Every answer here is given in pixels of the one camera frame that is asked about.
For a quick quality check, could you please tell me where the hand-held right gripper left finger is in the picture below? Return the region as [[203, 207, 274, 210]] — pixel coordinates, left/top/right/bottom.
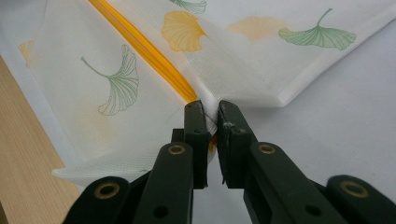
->
[[134, 100, 213, 224]]

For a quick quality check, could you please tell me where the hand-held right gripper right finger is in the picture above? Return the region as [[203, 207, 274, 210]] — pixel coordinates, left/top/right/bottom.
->
[[217, 99, 347, 224]]

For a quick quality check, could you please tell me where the leaf print mesh laundry bag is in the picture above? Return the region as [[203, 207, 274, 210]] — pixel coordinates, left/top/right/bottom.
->
[[17, 0, 396, 189]]

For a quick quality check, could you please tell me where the white table mat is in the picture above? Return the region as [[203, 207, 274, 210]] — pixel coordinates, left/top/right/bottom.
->
[[0, 0, 396, 224]]

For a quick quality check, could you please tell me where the wooden table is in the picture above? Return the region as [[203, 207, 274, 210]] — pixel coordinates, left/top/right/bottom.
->
[[0, 55, 82, 224]]

